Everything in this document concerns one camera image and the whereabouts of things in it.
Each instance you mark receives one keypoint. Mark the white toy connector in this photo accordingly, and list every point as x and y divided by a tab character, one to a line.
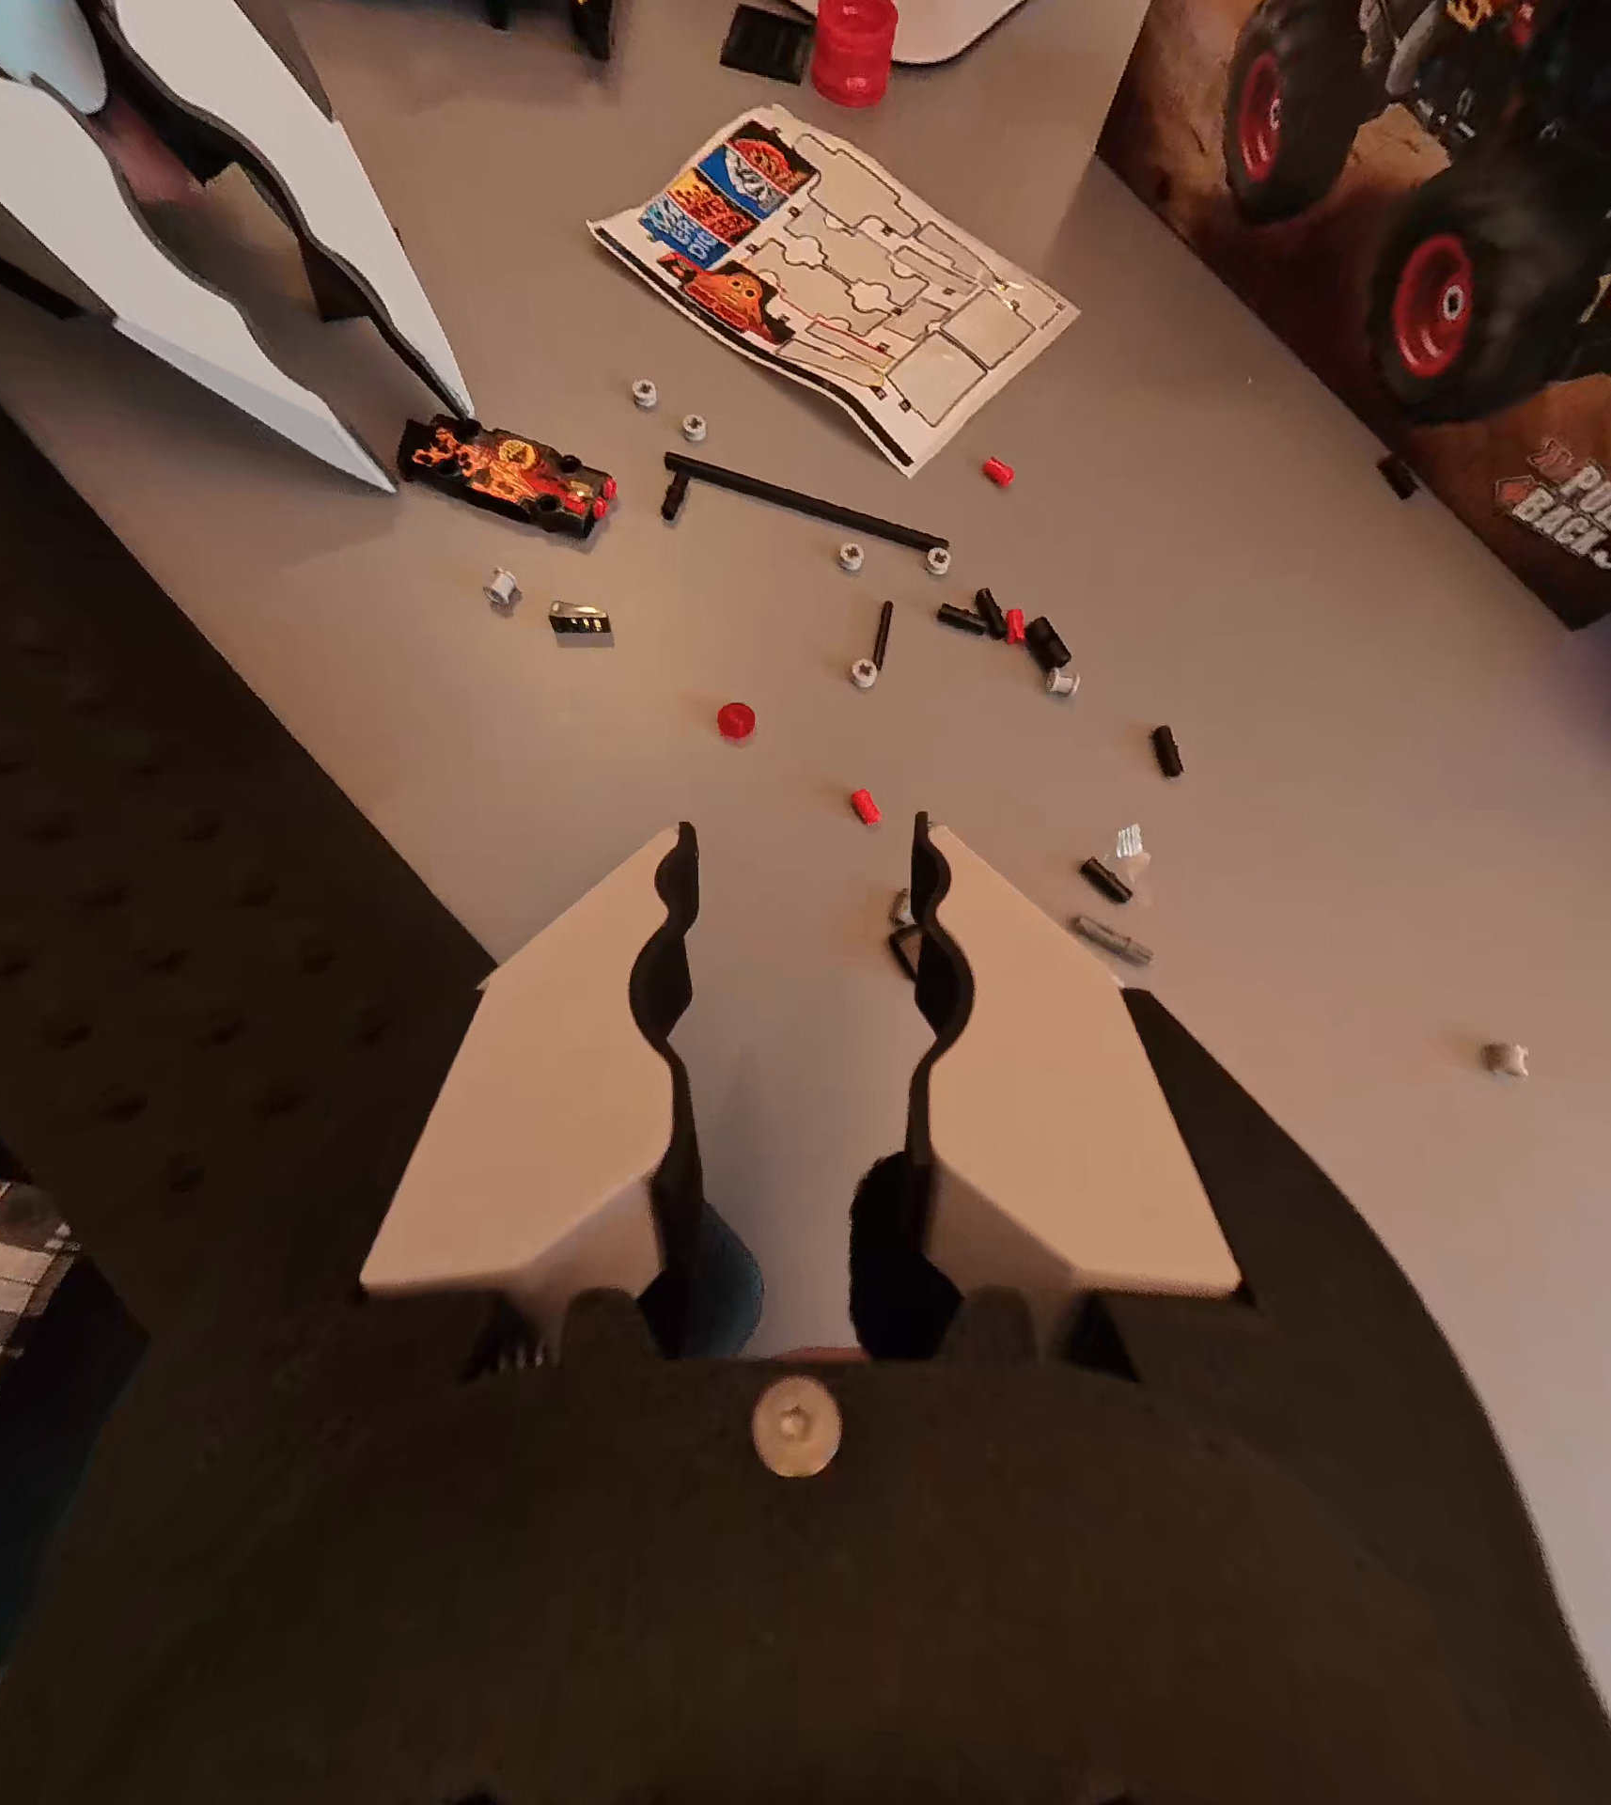
503	589

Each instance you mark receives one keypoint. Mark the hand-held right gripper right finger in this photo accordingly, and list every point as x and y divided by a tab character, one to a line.
1060	1130

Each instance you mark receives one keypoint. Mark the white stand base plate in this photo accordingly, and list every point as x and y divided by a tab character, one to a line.
947	29

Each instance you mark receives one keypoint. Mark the small black toy piece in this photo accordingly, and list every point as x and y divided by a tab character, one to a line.
1166	752

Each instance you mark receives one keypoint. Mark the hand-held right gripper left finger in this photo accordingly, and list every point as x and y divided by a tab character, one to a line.
537	1130

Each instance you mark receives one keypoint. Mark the small black toy plate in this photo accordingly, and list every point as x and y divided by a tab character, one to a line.
581	621

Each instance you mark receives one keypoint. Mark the thin black toy axle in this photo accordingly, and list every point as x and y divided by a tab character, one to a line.
881	635

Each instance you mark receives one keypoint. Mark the flame printed black toy panel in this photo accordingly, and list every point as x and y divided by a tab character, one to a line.
503	474

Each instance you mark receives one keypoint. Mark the long black toy axle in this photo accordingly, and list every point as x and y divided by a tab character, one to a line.
806	502

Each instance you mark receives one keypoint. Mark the thin grey toy pin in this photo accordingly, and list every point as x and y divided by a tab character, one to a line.
1111	940

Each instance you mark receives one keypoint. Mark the monster truck toy box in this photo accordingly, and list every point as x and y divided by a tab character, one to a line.
1455	282

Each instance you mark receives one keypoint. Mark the red round toy stud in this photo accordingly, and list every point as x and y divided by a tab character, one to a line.
737	722

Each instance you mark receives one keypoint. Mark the red toy wheel hub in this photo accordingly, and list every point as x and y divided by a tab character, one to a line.
852	51

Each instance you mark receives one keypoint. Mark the black toy truck model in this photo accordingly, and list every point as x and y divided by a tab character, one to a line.
587	23

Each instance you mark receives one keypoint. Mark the small tan toy piece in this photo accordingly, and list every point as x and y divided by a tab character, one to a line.
1507	1058

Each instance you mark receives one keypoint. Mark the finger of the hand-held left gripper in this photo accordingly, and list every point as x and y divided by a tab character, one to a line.
313	156
44	213

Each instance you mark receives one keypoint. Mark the short black toy pin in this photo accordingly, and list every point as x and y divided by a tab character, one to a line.
676	498
1105	880
1396	478

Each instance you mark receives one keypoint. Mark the toy sticker sheet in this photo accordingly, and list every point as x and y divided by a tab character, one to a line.
862	282

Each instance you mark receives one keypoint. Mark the small grey toy connector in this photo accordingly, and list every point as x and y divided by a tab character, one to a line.
1131	845

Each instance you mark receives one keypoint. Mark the black square toy plate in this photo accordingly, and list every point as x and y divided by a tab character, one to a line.
767	43

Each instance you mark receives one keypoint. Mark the pile of black toy pins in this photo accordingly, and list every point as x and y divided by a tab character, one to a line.
982	617

